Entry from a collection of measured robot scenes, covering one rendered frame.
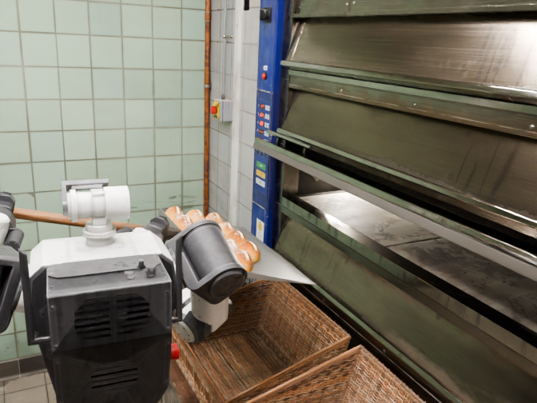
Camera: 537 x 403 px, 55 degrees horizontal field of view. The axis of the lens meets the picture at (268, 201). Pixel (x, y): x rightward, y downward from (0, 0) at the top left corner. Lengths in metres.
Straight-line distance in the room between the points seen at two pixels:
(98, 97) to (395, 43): 1.65
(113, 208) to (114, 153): 1.82
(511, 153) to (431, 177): 0.23
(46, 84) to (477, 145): 2.02
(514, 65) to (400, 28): 0.43
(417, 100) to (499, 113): 0.27
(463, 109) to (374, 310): 0.71
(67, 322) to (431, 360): 1.02
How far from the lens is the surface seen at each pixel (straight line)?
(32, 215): 1.56
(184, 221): 1.75
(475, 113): 1.36
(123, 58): 2.79
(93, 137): 2.80
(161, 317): 0.93
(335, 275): 1.90
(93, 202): 1.03
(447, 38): 1.45
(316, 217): 1.95
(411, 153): 1.51
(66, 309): 0.90
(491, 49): 1.35
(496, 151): 1.34
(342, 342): 1.84
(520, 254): 1.12
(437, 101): 1.45
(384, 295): 1.71
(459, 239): 1.21
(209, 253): 1.06
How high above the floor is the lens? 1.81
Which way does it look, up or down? 17 degrees down
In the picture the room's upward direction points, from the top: 3 degrees clockwise
